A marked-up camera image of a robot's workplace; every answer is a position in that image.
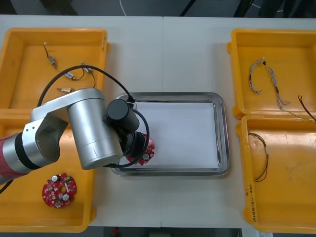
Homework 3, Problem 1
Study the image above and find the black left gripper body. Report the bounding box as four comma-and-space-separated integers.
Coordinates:
118, 127, 144, 158

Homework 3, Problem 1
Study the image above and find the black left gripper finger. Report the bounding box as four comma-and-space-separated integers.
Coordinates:
139, 133, 150, 149
125, 153, 139, 165

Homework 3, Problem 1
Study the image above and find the round red circuit board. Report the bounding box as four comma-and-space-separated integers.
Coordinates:
41, 172, 78, 209
125, 134, 158, 166

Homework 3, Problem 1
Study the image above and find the white sheet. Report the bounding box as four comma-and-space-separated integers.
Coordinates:
119, 101, 222, 170

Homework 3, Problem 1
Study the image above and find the steel tray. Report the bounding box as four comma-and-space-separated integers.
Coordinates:
110, 92, 230, 177

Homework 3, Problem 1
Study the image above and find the yellow-orange plastic bin with handwriting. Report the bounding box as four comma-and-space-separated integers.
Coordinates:
235, 114, 316, 234

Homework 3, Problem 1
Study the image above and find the blue-label solenoid with black cable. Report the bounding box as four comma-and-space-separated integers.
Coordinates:
80, 61, 97, 88
64, 71, 87, 81

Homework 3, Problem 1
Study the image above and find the metal solenoid with black cable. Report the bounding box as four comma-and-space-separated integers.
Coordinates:
43, 42, 58, 69

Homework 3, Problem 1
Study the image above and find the blue-white twisted wire harness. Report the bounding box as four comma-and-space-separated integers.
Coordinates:
266, 67, 292, 111
248, 57, 267, 94

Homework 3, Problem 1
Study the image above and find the multicolour loose wire harness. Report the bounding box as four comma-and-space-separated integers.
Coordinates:
247, 132, 270, 183

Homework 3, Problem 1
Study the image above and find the green-yellow thin wire harness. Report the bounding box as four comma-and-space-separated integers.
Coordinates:
280, 107, 316, 123

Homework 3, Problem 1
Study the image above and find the red and black wire harness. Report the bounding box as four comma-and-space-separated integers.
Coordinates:
297, 95, 316, 118

